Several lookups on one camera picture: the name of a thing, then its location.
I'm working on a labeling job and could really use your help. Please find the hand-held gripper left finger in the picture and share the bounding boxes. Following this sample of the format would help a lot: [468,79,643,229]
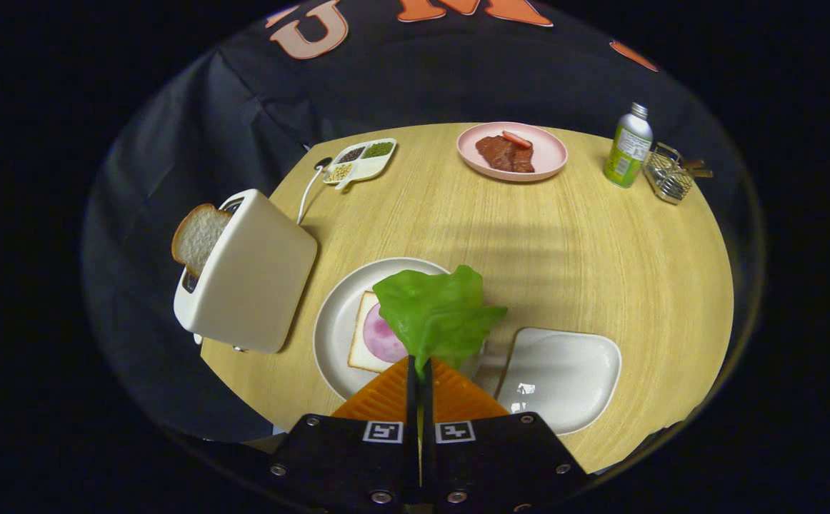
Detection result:
[269,356,417,513]

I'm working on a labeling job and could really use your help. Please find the white rounded square dish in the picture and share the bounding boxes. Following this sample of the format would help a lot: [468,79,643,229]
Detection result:
[495,327,623,436]

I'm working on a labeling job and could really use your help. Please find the red-brown meat slices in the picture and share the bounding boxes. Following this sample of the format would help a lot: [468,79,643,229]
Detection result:
[475,135,536,173]

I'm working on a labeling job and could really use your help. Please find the white sandwich bread slice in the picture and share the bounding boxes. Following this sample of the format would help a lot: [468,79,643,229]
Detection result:
[348,291,416,374]

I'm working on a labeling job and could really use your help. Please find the white toaster cable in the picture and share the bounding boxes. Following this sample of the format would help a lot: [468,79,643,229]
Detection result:
[296,158,331,226]

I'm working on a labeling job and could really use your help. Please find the pink ham slice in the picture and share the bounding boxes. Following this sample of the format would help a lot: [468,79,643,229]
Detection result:
[363,303,409,363]

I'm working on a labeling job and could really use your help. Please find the small wire basket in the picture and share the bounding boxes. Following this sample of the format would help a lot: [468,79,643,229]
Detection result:
[642,141,714,206]

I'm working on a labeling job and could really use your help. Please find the pink round plate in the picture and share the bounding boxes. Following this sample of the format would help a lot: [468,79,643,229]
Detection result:
[456,121,569,182]

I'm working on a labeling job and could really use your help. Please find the white toaster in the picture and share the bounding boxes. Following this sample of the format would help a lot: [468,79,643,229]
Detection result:
[173,188,319,355]

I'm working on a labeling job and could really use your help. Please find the white round plate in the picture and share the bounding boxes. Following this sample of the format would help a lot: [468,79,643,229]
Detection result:
[313,257,491,400]

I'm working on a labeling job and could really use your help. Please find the toasted bread slice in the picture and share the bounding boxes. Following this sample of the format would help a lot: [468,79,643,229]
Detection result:
[171,203,234,278]

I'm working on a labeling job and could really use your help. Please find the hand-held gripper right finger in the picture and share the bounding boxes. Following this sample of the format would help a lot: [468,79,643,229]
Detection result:
[419,357,591,513]

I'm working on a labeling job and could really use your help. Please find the white divided snack dish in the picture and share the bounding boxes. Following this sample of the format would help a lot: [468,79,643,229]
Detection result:
[323,138,398,191]

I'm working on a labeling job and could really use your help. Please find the green label metal bottle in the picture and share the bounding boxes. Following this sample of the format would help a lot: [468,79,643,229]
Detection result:
[604,102,654,188]

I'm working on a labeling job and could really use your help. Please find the green lettuce leaf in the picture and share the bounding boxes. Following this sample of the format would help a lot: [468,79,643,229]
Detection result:
[372,265,509,379]

